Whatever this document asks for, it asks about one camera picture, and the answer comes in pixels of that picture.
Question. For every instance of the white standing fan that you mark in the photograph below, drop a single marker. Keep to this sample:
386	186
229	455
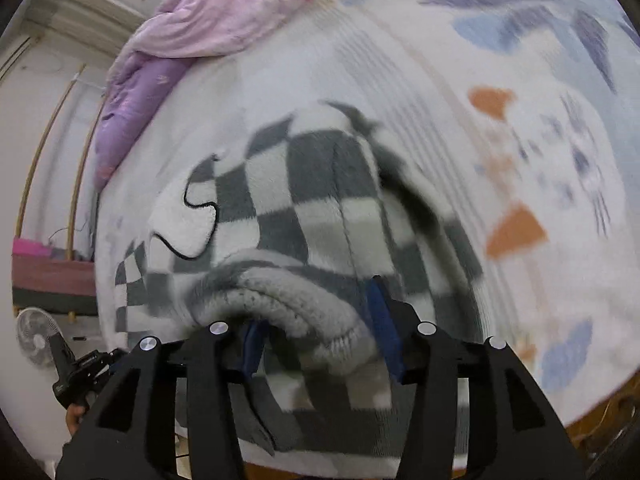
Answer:
34	336

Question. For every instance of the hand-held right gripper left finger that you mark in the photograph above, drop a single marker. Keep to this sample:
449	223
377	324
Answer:
253	352

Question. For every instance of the printed white bed sheet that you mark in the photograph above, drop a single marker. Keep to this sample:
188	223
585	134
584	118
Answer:
500	125

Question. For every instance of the pink cloth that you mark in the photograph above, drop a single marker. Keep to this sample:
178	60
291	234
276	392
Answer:
30	248

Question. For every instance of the person's left hand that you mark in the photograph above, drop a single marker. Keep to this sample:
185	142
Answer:
75	416

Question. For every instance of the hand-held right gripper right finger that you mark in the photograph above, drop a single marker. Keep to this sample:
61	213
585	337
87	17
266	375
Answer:
384	332

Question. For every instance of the purple floral quilt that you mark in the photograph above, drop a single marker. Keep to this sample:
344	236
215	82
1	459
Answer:
200	20

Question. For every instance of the dark red bench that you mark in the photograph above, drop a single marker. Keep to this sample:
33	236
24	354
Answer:
52	275

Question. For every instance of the bamboo pole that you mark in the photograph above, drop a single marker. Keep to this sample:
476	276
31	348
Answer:
82	180
47	145

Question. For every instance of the grey white checkered fleece garment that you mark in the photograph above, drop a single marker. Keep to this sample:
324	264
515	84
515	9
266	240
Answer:
305	195

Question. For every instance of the wooden bed frame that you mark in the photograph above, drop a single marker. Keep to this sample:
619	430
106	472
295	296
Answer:
602	425

